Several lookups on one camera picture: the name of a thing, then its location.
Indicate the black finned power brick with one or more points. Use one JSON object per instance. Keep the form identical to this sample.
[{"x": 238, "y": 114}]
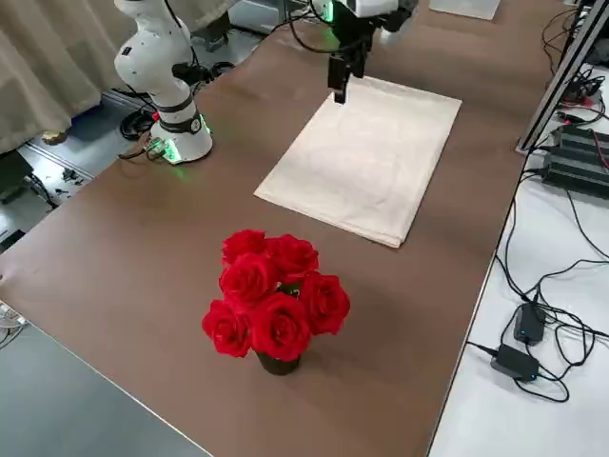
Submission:
[
  {"x": 578, "y": 143},
  {"x": 575, "y": 173}
]

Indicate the aluminium frame post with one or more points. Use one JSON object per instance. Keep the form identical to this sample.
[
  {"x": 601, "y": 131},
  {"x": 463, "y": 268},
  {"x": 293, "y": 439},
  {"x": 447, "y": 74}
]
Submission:
[{"x": 561, "y": 71}]

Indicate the black floor box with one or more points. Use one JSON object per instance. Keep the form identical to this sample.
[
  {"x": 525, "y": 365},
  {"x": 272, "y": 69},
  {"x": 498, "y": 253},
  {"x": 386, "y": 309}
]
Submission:
[{"x": 12, "y": 176}]

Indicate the beige tablecloth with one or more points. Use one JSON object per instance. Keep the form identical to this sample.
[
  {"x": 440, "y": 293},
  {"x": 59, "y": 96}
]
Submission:
[{"x": 361, "y": 166}]

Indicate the black flower vase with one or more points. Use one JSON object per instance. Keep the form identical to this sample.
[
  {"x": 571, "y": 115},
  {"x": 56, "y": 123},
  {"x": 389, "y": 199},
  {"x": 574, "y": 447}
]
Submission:
[{"x": 278, "y": 365}]

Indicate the beige curtain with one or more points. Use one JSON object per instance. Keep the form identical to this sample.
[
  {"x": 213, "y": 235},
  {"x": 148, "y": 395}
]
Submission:
[{"x": 47, "y": 62}]

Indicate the small brown object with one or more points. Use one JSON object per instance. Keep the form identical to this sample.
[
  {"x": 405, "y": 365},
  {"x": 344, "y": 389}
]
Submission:
[{"x": 53, "y": 138}]

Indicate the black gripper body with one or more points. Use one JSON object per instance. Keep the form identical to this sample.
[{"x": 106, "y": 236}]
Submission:
[{"x": 352, "y": 33}]

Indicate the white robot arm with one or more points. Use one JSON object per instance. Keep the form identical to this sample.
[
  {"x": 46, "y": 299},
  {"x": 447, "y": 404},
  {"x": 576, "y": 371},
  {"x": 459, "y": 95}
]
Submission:
[
  {"x": 318, "y": 7},
  {"x": 157, "y": 62}
]

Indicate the black power adapter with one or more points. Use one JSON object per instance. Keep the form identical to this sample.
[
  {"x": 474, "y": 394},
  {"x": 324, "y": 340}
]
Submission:
[
  {"x": 516, "y": 362},
  {"x": 528, "y": 326}
]

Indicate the red artificial rose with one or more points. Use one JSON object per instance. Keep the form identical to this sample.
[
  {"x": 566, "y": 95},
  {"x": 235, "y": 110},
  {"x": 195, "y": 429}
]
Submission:
[
  {"x": 295, "y": 254},
  {"x": 247, "y": 281},
  {"x": 242, "y": 244},
  {"x": 226, "y": 331},
  {"x": 326, "y": 302},
  {"x": 280, "y": 328}
]

